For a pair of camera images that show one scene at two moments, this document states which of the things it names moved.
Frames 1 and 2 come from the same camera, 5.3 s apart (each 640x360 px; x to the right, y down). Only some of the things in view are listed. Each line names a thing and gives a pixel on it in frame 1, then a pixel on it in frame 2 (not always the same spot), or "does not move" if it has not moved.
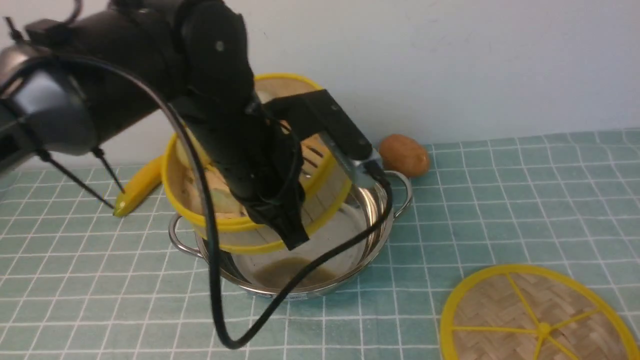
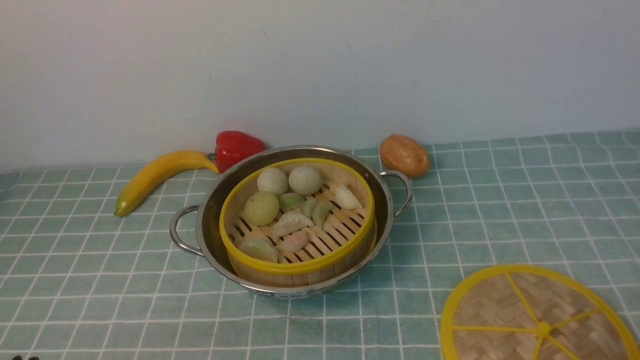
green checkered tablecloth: [77, 282] does not move
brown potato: [401, 153] does not move
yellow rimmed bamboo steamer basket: [328, 192] -> [295, 222]
